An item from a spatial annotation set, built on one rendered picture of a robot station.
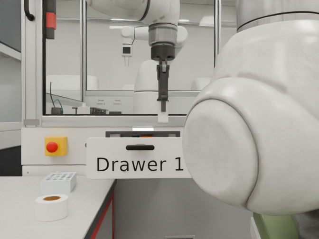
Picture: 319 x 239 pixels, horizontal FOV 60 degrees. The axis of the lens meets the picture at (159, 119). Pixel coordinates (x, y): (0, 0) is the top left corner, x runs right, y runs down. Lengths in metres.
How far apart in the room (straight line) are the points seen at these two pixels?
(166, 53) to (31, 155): 0.66
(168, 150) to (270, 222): 0.34
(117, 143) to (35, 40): 0.62
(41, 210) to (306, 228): 0.51
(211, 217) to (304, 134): 0.94
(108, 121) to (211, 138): 0.85
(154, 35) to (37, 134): 0.61
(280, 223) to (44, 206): 0.47
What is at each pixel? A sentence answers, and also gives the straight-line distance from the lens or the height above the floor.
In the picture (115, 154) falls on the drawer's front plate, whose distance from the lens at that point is 0.76.
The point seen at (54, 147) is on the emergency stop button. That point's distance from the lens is 1.07.
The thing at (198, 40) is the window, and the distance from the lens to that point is 1.16.
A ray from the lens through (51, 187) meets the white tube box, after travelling 0.89.
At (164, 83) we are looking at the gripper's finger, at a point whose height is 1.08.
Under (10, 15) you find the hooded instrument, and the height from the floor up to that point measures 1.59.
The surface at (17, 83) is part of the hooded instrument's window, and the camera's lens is 2.01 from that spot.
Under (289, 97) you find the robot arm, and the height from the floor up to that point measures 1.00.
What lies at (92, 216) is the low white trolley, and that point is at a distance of 0.68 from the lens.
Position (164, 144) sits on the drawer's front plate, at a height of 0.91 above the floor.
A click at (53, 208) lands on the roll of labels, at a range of 0.66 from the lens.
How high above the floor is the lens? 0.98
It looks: level
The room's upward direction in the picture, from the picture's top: straight up
